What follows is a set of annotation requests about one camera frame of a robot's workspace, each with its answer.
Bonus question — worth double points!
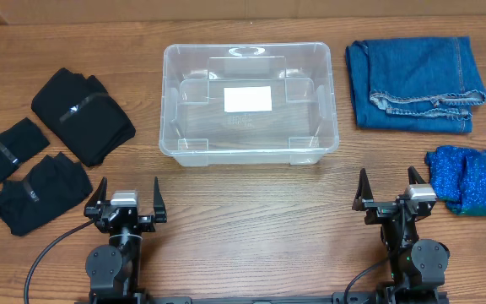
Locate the white label in bin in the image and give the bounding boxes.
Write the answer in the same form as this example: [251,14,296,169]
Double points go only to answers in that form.
[224,86,273,113]

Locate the sparkly blue garment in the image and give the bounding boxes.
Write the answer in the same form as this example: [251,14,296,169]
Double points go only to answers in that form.
[425,146,486,216]

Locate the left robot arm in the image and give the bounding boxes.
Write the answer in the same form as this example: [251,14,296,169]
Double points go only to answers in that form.
[84,178,167,303]

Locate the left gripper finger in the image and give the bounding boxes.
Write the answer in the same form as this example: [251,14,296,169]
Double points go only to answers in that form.
[154,177,166,218]
[86,176,107,208]

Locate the large black garment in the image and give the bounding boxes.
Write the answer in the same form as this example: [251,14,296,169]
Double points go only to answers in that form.
[31,68,136,167]

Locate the clear plastic storage bin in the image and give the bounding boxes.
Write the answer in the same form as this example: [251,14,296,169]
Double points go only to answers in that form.
[159,42,340,167]

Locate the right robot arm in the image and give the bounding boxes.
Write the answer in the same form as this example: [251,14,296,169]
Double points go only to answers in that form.
[343,166,451,304]

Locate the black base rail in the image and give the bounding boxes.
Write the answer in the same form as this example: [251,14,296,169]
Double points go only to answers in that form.
[75,291,450,304]

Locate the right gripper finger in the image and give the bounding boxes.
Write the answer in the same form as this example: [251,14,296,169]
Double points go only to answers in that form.
[408,166,426,185]
[354,168,373,204]

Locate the blue denim jeans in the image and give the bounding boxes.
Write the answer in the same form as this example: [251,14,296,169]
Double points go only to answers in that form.
[345,36,486,134]

